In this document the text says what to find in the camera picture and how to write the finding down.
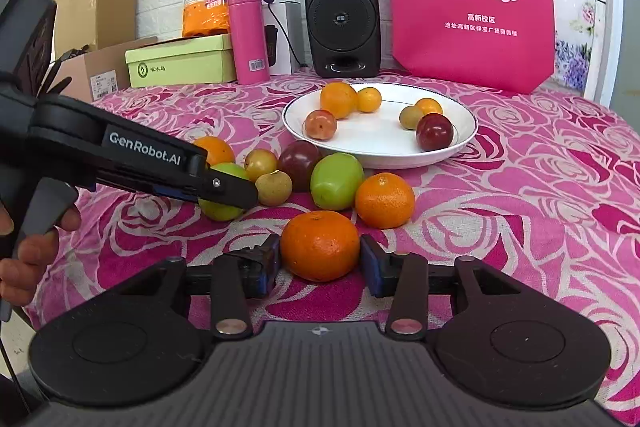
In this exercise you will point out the small brown kiwi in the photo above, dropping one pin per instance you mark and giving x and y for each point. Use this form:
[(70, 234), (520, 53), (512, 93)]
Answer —
[(409, 118)]

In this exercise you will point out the white door frame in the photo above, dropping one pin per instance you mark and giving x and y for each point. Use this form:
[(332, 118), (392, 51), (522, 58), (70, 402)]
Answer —
[(602, 7)]

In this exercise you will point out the white product box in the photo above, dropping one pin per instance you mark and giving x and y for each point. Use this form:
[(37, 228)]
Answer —
[(282, 54)]

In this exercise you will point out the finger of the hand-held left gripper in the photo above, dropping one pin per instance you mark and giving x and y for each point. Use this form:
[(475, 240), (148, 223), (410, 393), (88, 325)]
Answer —
[(227, 189)]

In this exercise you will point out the pink thermos bottle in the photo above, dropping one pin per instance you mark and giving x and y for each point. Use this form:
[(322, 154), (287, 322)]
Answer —
[(247, 37)]

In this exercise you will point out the floral curtain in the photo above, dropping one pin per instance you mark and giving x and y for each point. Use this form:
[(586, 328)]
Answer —
[(570, 47)]

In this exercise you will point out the small orange mandarin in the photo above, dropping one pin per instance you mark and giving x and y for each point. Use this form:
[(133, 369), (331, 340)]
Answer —
[(430, 105), (369, 99)]

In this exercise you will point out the white plate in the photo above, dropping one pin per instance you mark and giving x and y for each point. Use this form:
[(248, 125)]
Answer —
[(375, 142)]

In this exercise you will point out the open cardboard box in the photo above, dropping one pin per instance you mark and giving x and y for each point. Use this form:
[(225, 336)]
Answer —
[(80, 17)]

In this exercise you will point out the black speaker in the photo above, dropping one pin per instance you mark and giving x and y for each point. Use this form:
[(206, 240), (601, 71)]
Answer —
[(342, 17)]

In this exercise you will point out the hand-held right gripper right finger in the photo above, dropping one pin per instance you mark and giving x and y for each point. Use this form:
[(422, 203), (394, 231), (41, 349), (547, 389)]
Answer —
[(369, 262)]

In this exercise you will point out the yellow green plum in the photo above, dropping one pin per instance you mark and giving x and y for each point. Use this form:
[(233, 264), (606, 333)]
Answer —
[(273, 188)]

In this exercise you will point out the green shoe box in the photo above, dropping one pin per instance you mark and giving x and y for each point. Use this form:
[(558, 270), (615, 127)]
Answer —
[(180, 62)]

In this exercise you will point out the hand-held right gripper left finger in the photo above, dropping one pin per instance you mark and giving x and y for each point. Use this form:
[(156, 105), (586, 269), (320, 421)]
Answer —
[(271, 262)]

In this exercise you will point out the person's left hand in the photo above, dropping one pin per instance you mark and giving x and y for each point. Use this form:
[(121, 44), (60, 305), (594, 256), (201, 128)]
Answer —
[(30, 267)]

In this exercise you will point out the dark red apple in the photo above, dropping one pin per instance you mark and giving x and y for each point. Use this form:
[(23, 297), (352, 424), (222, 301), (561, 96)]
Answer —
[(434, 132)]

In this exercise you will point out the green jujube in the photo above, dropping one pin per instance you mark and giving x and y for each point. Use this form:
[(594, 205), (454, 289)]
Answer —
[(220, 213), (337, 181)]

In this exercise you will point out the red orange plum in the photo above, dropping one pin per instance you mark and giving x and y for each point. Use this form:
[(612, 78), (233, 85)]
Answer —
[(320, 124)]

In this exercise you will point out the pink rose-print tablecloth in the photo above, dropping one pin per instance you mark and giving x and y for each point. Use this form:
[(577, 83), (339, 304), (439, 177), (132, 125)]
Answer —
[(500, 232)]

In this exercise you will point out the dark purple plum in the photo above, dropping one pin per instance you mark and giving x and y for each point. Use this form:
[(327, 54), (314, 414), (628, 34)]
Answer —
[(300, 167)]

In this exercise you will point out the yellow red plum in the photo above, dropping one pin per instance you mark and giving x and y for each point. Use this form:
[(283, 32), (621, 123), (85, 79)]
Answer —
[(260, 164)]

